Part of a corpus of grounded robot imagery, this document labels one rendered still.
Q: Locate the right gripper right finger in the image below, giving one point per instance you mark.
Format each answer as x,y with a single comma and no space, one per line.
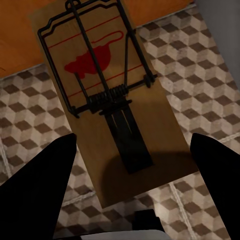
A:
220,169

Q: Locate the cabinet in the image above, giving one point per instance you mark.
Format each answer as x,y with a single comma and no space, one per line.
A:
19,49

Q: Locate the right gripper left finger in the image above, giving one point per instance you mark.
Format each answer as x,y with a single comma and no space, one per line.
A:
31,200

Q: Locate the mousetrap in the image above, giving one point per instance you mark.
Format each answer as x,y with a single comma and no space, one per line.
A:
124,126

